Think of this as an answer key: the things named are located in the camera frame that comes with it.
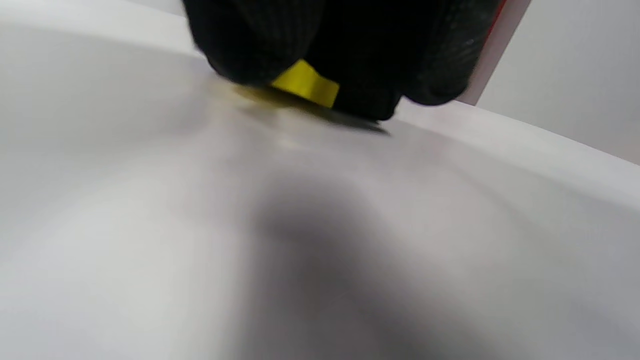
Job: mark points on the yellow chunky math block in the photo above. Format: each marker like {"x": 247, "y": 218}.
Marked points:
{"x": 307, "y": 86}

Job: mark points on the person's right hand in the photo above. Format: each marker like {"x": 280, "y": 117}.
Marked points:
{"x": 375, "y": 45}

